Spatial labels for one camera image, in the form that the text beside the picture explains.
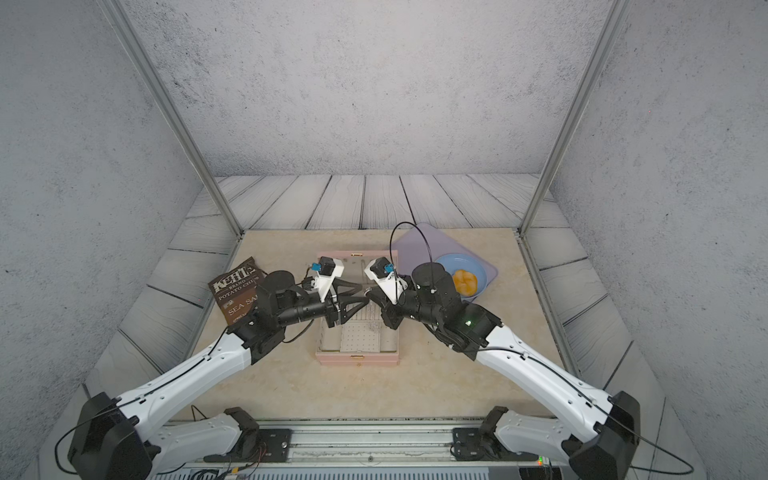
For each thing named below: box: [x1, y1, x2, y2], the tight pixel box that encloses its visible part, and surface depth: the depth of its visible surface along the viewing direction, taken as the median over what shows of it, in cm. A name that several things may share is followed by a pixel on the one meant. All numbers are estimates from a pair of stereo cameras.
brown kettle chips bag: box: [208, 256, 266, 326], surface depth 104 cm
